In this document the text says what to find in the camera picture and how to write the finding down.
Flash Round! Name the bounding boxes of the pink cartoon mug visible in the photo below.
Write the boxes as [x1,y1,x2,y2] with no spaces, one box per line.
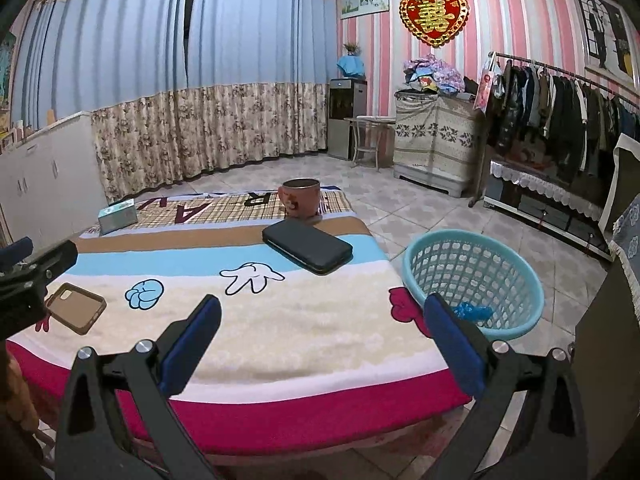
[278,178,321,220]

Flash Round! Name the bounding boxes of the low lace covered bench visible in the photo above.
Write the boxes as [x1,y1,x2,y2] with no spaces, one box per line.
[483,159,612,261]

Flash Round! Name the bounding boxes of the cloth covered cabinet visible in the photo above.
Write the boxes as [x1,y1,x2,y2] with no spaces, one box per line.
[393,91,482,198]

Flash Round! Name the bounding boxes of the blue and floral curtain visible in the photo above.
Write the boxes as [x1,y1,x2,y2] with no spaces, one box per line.
[1,0,337,200]

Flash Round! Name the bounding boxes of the light blue plastic basket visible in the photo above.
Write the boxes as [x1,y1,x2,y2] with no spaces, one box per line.
[401,229,544,340]

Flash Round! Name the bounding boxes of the clothes rack with garments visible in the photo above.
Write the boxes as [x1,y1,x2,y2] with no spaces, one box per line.
[485,51,639,208]

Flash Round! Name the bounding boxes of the grey water dispenser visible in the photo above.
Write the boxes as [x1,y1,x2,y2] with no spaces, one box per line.
[326,78,368,160]

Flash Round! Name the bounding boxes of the blue floral cloth sofa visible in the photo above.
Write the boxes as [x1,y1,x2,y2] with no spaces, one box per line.
[573,134,639,479]

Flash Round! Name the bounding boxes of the light blue tissue box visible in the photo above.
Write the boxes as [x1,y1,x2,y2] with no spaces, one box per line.
[98,200,138,235]

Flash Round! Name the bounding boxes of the red heart wall decoration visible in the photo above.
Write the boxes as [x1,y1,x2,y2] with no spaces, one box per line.
[399,0,470,48]

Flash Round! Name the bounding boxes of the small metal chair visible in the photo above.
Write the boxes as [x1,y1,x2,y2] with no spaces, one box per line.
[344,115,396,170]

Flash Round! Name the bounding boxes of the pile of folded clothes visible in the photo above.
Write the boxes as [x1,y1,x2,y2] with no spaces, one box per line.
[404,54,465,96]

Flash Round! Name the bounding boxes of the landscape wall picture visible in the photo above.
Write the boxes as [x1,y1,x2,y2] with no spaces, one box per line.
[340,0,390,20]

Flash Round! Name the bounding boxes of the brown phone case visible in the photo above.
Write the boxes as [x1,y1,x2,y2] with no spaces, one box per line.
[47,283,107,336]

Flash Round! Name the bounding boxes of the white low cabinet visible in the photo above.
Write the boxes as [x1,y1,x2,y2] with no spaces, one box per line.
[1,112,107,252]

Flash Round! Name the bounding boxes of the blue plastic bag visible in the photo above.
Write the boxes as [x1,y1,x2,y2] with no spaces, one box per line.
[451,302,494,324]

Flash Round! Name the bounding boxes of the black textured wallet case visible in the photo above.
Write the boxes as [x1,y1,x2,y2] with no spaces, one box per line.
[262,219,354,275]

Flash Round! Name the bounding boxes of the pink hanging bag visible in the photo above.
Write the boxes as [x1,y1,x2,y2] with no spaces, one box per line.
[473,53,496,114]

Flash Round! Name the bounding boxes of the framed black white picture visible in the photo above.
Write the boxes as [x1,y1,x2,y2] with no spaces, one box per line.
[574,0,637,89]

